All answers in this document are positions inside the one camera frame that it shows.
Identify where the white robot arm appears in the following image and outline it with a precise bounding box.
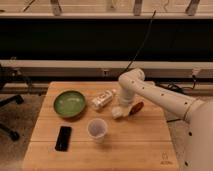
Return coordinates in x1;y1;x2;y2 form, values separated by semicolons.
118;68;213;171

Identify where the white ceramic cup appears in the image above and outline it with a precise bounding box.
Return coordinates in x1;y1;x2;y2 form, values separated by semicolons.
87;118;108;143

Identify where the green ceramic bowl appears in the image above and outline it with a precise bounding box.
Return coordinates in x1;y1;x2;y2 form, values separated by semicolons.
53;90;86;118

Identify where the reddish brown sausage toy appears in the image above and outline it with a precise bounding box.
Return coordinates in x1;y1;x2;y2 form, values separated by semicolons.
129;102;144;115

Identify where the white plastic bottle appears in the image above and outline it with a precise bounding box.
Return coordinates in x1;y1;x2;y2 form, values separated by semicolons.
91;89;116;110

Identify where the black smartphone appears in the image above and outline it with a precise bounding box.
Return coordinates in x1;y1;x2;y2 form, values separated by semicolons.
55;126;72;151

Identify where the black office chair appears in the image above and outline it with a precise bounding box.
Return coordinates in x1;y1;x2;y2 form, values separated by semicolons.
0;64;24;141

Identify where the black hanging cable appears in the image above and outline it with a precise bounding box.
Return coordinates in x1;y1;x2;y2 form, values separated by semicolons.
123;9;157;73

